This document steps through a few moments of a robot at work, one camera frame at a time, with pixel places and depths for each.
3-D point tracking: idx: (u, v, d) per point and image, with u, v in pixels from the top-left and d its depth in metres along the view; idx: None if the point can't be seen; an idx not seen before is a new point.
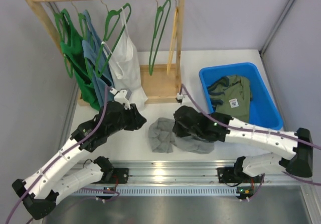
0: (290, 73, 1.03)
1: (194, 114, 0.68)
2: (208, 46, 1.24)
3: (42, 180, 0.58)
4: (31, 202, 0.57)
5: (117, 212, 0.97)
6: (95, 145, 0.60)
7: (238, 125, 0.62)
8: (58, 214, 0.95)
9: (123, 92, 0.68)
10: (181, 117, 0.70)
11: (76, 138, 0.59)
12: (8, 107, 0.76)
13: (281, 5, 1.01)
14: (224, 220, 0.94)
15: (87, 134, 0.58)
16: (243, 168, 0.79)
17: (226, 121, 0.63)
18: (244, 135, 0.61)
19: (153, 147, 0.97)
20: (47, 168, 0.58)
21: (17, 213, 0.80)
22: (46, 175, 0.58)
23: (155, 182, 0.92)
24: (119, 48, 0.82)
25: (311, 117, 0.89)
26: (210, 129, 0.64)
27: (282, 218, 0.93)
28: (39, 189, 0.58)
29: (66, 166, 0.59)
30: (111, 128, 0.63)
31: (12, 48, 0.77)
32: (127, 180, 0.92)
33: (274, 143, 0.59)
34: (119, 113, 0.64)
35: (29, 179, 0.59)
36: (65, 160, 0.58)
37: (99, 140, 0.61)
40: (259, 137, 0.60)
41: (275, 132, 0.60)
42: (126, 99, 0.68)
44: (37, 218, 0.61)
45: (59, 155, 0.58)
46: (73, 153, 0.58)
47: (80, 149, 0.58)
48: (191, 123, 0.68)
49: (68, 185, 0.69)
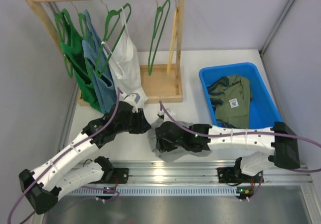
0: (290, 73, 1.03)
1: (176, 128, 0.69)
2: (208, 46, 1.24)
3: (53, 170, 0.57)
4: (38, 193, 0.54)
5: (117, 212, 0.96)
6: (105, 140, 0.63)
7: (217, 132, 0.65)
8: (57, 214, 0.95)
9: (133, 96, 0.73)
10: (162, 134, 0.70)
11: (87, 132, 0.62)
12: (8, 107, 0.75)
13: (281, 5, 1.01)
14: (224, 220, 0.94)
15: (98, 129, 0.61)
16: (241, 169, 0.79)
17: (207, 130, 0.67)
18: (223, 140, 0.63)
19: (153, 147, 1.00)
20: (58, 158, 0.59)
21: (17, 212, 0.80)
22: (57, 165, 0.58)
23: (156, 182, 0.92)
24: (119, 48, 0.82)
25: (311, 117, 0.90)
26: (194, 141, 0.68)
27: (282, 218, 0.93)
28: (48, 179, 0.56)
29: (75, 158, 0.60)
30: (120, 127, 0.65)
31: (12, 48, 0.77)
32: (127, 180, 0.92)
33: (253, 142, 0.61)
34: (128, 113, 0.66)
35: (37, 169, 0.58)
36: (76, 152, 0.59)
37: (108, 137, 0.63)
40: (238, 139, 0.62)
41: (252, 131, 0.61)
42: (134, 102, 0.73)
44: (38, 213, 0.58)
45: (70, 147, 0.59)
46: (85, 145, 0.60)
47: (91, 143, 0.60)
48: (174, 137, 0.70)
49: (70, 182, 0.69)
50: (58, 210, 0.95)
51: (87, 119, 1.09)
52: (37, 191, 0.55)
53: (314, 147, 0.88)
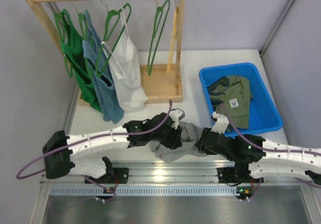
0: (290, 73, 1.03)
1: (224, 139, 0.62)
2: (208, 46, 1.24)
3: (86, 143, 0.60)
4: (63, 158, 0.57)
5: (117, 211, 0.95)
6: (137, 142, 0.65)
7: (273, 146, 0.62)
8: (57, 214, 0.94)
9: (178, 112, 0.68)
10: (212, 145, 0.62)
11: (127, 127, 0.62)
12: (7, 106, 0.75)
13: (281, 5, 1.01)
14: (225, 220, 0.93)
15: (136, 131, 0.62)
16: (250, 171, 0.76)
17: (259, 142, 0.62)
18: (280, 156, 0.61)
19: (153, 147, 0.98)
20: (95, 137, 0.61)
21: (16, 212, 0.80)
22: (91, 142, 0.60)
23: (155, 182, 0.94)
24: (119, 48, 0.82)
25: (311, 117, 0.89)
26: (245, 152, 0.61)
27: (282, 218, 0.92)
28: (78, 150, 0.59)
29: (107, 145, 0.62)
30: (154, 136, 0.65)
31: (11, 47, 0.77)
32: (127, 180, 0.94)
33: (309, 161, 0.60)
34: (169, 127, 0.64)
35: (73, 136, 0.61)
36: (112, 140, 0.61)
37: (140, 141, 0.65)
40: (295, 156, 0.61)
41: (309, 151, 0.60)
42: (177, 119, 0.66)
44: (48, 175, 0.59)
45: (109, 133, 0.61)
46: (122, 139, 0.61)
47: (127, 139, 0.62)
48: (222, 148, 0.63)
49: (82, 164, 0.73)
50: (57, 209, 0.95)
51: (87, 119, 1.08)
52: (64, 155, 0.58)
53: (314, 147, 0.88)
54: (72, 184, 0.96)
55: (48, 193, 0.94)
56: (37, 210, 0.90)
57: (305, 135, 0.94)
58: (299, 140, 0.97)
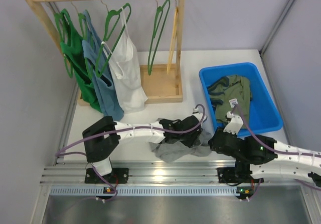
0: (290, 73, 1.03)
1: (232, 140, 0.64)
2: (208, 46, 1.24)
3: (132, 131, 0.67)
4: (112, 142, 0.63)
5: (117, 212, 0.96)
6: (168, 140, 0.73)
7: (284, 148, 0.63)
8: (57, 213, 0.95)
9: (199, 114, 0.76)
10: (220, 146, 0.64)
11: (162, 124, 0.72)
12: (7, 107, 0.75)
13: (281, 5, 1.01)
14: (224, 220, 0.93)
15: (169, 129, 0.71)
16: (252, 171, 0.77)
17: (271, 143, 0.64)
18: (290, 158, 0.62)
19: (153, 147, 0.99)
20: (140, 127, 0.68)
21: (17, 212, 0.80)
22: (135, 132, 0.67)
23: (155, 182, 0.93)
24: (119, 48, 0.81)
25: (311, 117, 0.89)
26: (255, 153, 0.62)
27: (282, 218, 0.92)
28: (125, 136, 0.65)
29: (146, 137, 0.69)
30: (184, 135, 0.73)
31: (12, 48, 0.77)
32: (127, 180, 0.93)
33: (319, 165, 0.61)
34: (198, 127, 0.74)
35: (119, 123, 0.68)
36: (151, 133, 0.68)
37: (171, 139, 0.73)
40: (306, 159, 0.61)
41: (319, 154, 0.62)
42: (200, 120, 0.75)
44: (90, 156, 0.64)
45: (149, 126, 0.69)
46: (159, 133, 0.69)
47: (163, 135, 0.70)
48: (231, 150, 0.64)
49: None
50: (58, 209, 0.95)
51: (87, 119, 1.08)
52: (113, 140, 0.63)
53: (314, 147, 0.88)
54: (73, 184, 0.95)
55: (48, 193, 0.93)
56: (37, 210, 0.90)
57: (305, 136, 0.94)
58: (299, 140, 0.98)
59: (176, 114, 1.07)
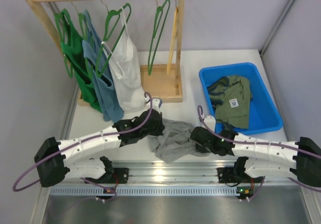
0: (290, 73, 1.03)
1: (204, 132, 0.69)
2: (208, 46, 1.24)
3: (78, 146, 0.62)
4: (56, 163, 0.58)
5: (117, 212, 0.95)
6: (128, 141, 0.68)
7: (243, 138, 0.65)
8: (57, 214, 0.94)
9: (156, 101, 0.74)
10: (195, 135, 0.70)
11: (117, 127, 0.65)
12: (7, 107, 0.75)
13: (282, 5, 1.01)
14: (225, 220, 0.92)
15: (125, 129, 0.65)
16: (246, 168, 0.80)
17: (233, 136, 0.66)
18: (247, 148, 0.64)
19: (152, 147, 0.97)
20: (87, 139, 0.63)
21: (16, 212, 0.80)
22: (83, 145, 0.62)
23: (156, 182, 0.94)
24: (119, 48, 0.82)
25: (312, 118, 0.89)
26: (220, 144, 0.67)
27: (282, 218, 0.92)
28: (70, 154, 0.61)
29: (100, 146, 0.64)
30: (144, 131, 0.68)
31: (12, 48, 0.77)
32: (127, 180, 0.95)
33: (275, 153, 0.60)
34: (157, 120, 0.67)
35: (64, 141, 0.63)
36: (103, 141, 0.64)
37: (132, 139, 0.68)
40: (261, 148, 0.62)
41: (276, 143, 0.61)
42: (157, 108, 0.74)
44: (43, 184, 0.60)
45: (99, 134, 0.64)
46: (113, 138, 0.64)
47: (118, 138, 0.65)
48: (203, 141, 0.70)
49: (78, 168, 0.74)
50: (58, 209, 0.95)
51: (87, 119, 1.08)
52: (57, 161, 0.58)
53: None
54: (73, 184, 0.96)
55: (48, 193, 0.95)
56: (37, 211, 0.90)
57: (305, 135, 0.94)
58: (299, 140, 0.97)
59: (176, 114, 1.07)
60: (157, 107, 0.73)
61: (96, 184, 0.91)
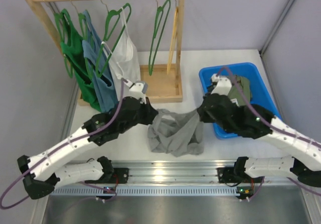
0: (290, 73, 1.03)
1: (228, 104, 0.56)
2: (208, 46, 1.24)
3: (46, 160, 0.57)
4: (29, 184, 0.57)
5: (117, 212, 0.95)
6: (105, 139, 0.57)
7: (281, 127, 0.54)
8: (57, 213, 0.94)
9: (139, 86, 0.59)
10: (213, 105, 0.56)
11: (88, 127, 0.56)
12: (7, 107, 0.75)
13: (282, 5, 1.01)
14: (224, 220, 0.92)
15: (97, 128, 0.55)
16: (245, 168, 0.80)
17: (268, 118, 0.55)
18: (285, 139, 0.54)
19: (152, 147, 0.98)
20: (53, 151, 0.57)
21: (16, 212, 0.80)
22: (51, 158, 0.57)
23: (156, 182, 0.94)
24: (119, 48, 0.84)
25: (313, 118, 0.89)
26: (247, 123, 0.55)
27: (281, 217, 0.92)
28: (40, 171, 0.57)
29: (70, 154, 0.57)
30: (125, 124, 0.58)
31: (12, 48, 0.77)
32: (127, 180, 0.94)
33: (312, 154, 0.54)
34: (135, 110, 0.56)
35: (33, 157, 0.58)
36: (71, 149, 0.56)
37: (108, 136, 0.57)
40: (301, 145, 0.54)
41: (316, 143, 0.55)
42: (142, 93, 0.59)
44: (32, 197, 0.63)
45: (67, 142, 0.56)
46: (83, 143, 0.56)
47: (89, 141, 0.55)
48: (222, 114, 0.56)
49: (70, 174, 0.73)
50: (58, 209, 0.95)
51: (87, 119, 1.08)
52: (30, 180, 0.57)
53: None
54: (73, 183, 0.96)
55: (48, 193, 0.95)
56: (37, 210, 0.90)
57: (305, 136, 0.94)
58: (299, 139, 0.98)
59: None
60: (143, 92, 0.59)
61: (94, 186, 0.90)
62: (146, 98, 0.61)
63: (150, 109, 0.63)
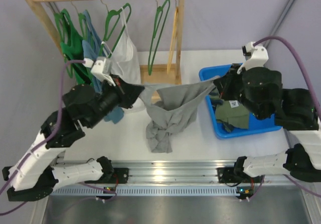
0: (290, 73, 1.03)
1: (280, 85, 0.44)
2: (208, 46, 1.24)
3: (19, 174, 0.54)
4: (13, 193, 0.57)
5: (117, 212, 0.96)
6: (67, 141, 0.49)
7: None
8: (57, 213, 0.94)
9: (99, 64, 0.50)
10: (263, 83, 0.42)
11: (44, 131, 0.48)
12: (7, 107, 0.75)
13: (281, 5, 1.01)
14: (224, 220, 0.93)
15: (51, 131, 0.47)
16: (244, 168, 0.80)
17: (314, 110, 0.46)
18: None
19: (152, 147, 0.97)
20: (22, 164, 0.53)
21: (16, 213, 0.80)
22: (21, 171, 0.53)
23: (156, 182, 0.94)
24: (119, 48, 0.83)
25: None
26: (293, 112, 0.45)
27: (281, 217, 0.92)
28: (18, 183, 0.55)
29: (37, 163, 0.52)
30: (90, 118, 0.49)
31: (11, 48, 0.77)
32: (127, 180, 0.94)
33: None
34: (89, 101, 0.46)
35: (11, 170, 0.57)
36: (36, 158, 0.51)
37: (69, 137, 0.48)
40: None
41: None
42: (105, 75, 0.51)
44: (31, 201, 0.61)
45: (28, 152, 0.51)
46: (43, 151, 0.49)
47: (47, 147, 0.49)
48: (269, 97, 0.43)
49: (68, 176, 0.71)
50: (58, 209, 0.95)
51: None
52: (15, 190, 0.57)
53: None
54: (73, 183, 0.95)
55: None
56: (37, 211, 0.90)
57: None
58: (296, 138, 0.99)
59: None
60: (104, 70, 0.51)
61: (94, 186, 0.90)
62: (113, 80, 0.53)
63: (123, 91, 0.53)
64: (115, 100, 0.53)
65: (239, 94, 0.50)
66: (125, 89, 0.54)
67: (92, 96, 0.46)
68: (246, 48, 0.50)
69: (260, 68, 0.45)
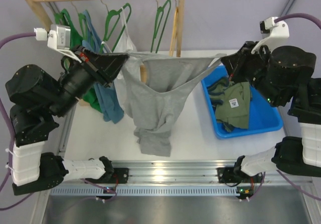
0: None
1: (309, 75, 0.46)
2: (208, 46, 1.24)
3: (14, 172, 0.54)
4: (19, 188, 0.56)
5: (117, 212, 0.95)
6: (32, 132, 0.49)
7: None
8: (57, 213, 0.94)
9: (52, 36, 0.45)
10: (296, 65, 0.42)
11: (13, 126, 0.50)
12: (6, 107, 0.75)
13: (281, 6, 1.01)
14: (224, 220, 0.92)
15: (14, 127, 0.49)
16: (241, 166, 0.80)
17: None
18: None
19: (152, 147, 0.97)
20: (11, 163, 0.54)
21: (15, 212, 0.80)
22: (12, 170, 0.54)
23: (156, 182, 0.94)
24: (119, 48, 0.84)
25: None
26: (315, 103, 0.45)
27: (281, 217, 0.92)
28: (17, 179, 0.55)
29: (19, 160, 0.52)
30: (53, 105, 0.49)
31: (11, 48, 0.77)
32: (127, 180, 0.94)
33: None
34: (32, 89, 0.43)
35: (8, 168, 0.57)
36: (18, 155, 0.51)
37: (33, 129, 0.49)
40: None
41: None
42: (62, 47, 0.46)
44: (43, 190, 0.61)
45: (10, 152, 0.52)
46: (18, 148, 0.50)
47: (18, 145, 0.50)
48: (298, 81, 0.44)
49: (77, 168, 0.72)
50: (58, 209, 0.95)
51: (87, 119, 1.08)
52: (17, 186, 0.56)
53: None
54: (73, 184, 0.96)
55: (48, 193, 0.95)
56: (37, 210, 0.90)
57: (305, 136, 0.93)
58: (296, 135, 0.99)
59: None
60: (59, 43, 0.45)
61: (95, 184, 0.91)
62: (77, 54, 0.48)
63: (93, 67, 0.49)
64: (86, 78, 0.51)
65: (253, 78, 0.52)
66: (96, 65, 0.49)
67: (35, 83, 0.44)
68: (265, 25, 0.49)
69: (291, 48, 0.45)
